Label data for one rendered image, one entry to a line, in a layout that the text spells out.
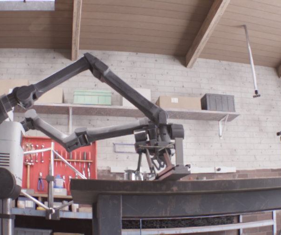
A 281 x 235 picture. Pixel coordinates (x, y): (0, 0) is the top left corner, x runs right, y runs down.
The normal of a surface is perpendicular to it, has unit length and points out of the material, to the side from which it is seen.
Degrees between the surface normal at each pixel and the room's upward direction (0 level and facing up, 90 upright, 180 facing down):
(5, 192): 90
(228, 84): 90
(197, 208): 90
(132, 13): 174
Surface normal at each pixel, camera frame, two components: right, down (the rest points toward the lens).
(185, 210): 0.19, -0.29
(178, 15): 0.04, 0.92
